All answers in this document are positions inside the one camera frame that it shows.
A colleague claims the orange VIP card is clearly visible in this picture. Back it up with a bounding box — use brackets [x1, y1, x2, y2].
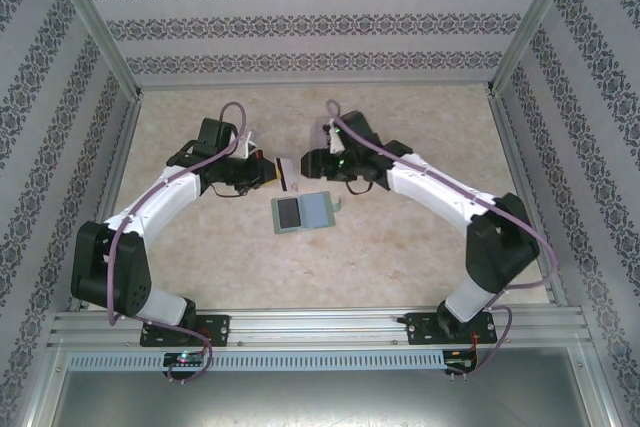
[279, 157, 300, 194]

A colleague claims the mint green card holder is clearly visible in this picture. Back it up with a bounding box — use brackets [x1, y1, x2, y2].
[269, 190, 346, 236]

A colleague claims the black card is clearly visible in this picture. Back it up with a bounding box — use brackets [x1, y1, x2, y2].
[277, 198, 303, 229]

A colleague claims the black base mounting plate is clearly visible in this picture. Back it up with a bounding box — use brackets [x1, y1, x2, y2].
[403, 311, 497, 346]
[139, 314, 232, 348]

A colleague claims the grey metal sheet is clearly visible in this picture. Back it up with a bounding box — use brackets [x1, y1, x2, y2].
[27, 369, 616, 427]

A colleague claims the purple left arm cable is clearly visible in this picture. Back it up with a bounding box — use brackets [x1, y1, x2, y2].
[106, 101, 250, 384]

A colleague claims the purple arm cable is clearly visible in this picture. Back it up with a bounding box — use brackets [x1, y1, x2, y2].
[325, 99, 560, 378]
[106, 101, 250, 384]

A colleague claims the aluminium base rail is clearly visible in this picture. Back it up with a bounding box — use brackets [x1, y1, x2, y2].
[47, 309, 594, 349]

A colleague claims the slotted grey cable duct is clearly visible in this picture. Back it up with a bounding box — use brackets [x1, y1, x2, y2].
[67, 350, 446, 371]

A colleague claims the aluminium frame post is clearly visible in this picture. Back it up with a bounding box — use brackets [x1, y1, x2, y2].
[52, 0, 144, 98]
[485, 0, 586, 98]

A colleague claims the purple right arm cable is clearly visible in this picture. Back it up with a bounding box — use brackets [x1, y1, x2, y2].
[325, 99, 560, 378]

